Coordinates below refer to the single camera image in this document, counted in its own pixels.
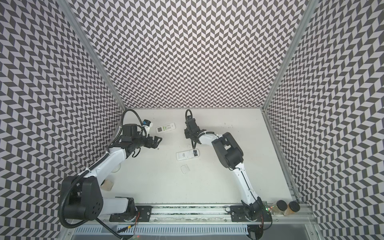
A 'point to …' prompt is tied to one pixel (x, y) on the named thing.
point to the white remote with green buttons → (166, 128)
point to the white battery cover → (185, 169)
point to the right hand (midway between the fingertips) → (189, 132)
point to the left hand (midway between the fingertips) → (155, 137)
